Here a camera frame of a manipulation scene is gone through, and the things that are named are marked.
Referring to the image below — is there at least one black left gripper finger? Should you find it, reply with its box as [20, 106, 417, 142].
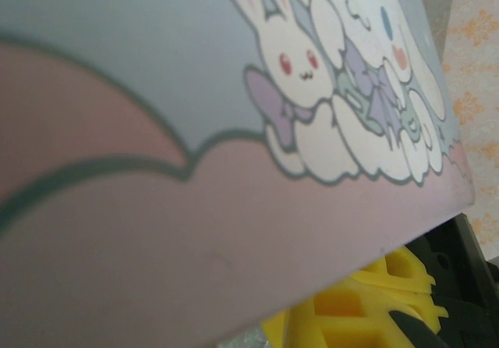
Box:
[260, 211, 499, 348]

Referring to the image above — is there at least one cartoon printed tin box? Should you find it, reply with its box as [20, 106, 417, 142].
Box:
[0, 0, 477, 348]

